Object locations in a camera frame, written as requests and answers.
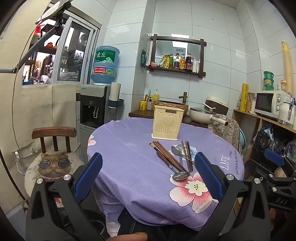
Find black plastic bag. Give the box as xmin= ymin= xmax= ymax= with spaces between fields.
xmin=251 ymin=126 xmax=289 ymax=167

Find cream pot with lid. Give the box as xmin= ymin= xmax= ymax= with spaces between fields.
xmin=189 ymin=107 xmax=229 ymax=126

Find person's left hand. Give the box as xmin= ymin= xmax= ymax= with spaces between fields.
xmin=114 ymin=232 xmax=148 ymax=241

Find white microwave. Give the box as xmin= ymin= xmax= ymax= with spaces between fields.
xmin=254 ymin=91 xmax=290 ymax=122

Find lamp on black arm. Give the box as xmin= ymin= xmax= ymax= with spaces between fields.
xmin=0 ymin=0 xmax=72 ymax=75

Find cat print cushion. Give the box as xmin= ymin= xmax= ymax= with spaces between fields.
xmin=24 ymin=152 xmax=86 ymax=197

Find beige corrugated tube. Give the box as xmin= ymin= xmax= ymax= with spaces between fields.
xmin=281 ymin=40 xmax=294 ymax=94

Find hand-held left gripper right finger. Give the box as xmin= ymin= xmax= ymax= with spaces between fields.
xmin=194 ymin=152 xmax=271 ymax=241

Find white kettle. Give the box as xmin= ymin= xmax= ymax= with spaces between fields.
xmin=279 ymin=102 xmax=296 ymax=127

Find wooden chair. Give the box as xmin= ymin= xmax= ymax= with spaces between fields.
xmin=24 ymin=126 xmax=86 ymax=209

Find brown and cream rice cooker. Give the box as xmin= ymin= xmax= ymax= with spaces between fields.
xmin=205 ymin=96 xmax=229 ymax=115

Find wooden shelf unit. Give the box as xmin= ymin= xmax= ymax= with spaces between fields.
xmin=232 ymin=109 xmax=296 ymax=163

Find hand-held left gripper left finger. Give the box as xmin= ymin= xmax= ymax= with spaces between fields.
xmin=25 ymin=152 xmax=103 ymax=241

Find dark sauce bottle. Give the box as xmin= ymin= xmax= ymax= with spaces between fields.
xmin=186 ymin=53 xmax=194 ymax=71

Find purple floral tablecloth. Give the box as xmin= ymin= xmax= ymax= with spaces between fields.
xmin=87 ymin=118 xmax=245 ymax=232

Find wooden counter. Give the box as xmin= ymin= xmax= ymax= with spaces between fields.
xmin=128 ymin=109 xmax=210 ymax=128

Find wicker pattern basin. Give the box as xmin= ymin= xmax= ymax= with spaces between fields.
xmin=153 ymin=100 xmax=189 ymax=113

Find white power strip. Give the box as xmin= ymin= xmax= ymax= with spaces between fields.
xmin=11 ymin=142 xmax=37 ymax=159

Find blue cup holder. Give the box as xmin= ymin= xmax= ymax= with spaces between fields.
xmin=109 ymin=98 xmax=125 ymax=109

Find blue water bottle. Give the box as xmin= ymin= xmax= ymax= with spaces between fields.
xmin=91 ymin=46 xmax=121 ymax=85

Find large metal spoon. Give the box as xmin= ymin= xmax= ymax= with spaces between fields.
xmin=168 ymin=163 xmax=190 ymax=181

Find wooden wall shelf with mirror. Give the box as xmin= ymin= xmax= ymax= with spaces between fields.
xmin=147 ymin=34 xmax=207 ymax=80

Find cream plastic utensil holder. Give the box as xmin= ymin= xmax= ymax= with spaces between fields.
xmin=151 ymin=105 xmax=185 ymax=141

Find blue bucket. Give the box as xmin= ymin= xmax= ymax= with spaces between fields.
xmin=239 ymin=128 xmax=247 ymax=149

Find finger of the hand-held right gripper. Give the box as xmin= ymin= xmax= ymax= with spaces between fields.
xmin=265 ymin=149 xmax=296 ymax=173
xmin=262 ymin=176 xmax=296 ymax=193

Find sliding window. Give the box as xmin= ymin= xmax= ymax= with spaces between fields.
xmin=52 ymin=11 xmax=100 ymax=85

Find floral cloth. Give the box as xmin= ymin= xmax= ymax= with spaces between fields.
xmin=208 ymin=114 xmax=242 ymax=153

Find yellow roll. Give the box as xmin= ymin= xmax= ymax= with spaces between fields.
xmin=240 ymin=83 xmax=249 ymax=112

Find grey water dispenser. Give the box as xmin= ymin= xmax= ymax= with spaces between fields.
xmin=80 ymin=84 xmax=112 ymax=160

